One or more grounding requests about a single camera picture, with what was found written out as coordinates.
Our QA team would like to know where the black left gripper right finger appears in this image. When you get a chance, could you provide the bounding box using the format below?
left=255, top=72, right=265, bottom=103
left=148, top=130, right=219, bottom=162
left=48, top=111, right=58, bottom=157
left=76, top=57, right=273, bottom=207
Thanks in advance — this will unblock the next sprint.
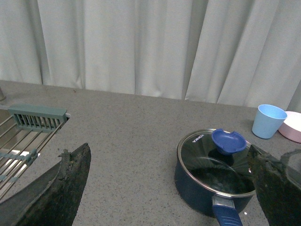
left=248, top=145, right=301, bottom=226

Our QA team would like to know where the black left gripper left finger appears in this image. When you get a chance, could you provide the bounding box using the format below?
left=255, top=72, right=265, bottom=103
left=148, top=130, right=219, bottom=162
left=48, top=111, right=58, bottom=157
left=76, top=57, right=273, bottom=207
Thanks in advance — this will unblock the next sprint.
left=0, top=143, right=91, bottom=226

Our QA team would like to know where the glass lid blue knob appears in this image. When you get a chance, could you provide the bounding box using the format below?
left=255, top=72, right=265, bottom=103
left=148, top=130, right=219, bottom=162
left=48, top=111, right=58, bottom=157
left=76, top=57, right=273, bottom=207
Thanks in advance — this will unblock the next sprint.
left=177, top=129, right=255, bottom=197

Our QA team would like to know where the pink plastic bowl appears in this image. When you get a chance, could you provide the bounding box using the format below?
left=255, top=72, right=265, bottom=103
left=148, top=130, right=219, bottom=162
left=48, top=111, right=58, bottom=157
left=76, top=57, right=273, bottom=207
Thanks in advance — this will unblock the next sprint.
left=278, top=111, right=301, bottom=143

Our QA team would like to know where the light blue plastic cup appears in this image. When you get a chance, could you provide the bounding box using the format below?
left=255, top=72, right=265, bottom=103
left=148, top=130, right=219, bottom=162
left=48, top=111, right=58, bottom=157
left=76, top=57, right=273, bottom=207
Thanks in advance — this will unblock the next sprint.
left=252, top=104, right=287, bottom=139

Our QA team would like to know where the dark blue saucepan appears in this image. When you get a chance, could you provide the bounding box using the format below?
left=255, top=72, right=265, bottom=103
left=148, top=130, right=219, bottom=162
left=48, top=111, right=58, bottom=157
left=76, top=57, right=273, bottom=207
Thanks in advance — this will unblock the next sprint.
left=174, top=129, right=255, bottom=226

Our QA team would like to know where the metal sink drying rack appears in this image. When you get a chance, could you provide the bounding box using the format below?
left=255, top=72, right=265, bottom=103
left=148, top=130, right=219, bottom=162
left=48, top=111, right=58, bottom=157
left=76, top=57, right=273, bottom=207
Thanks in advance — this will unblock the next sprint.
left=0, top=104, right=70, bottom=197

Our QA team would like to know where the grey white curtain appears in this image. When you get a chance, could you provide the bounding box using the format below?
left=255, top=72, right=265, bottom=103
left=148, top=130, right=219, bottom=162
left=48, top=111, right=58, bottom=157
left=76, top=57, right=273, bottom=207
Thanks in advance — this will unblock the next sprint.
left=0, top=0, right=301, bottom=112

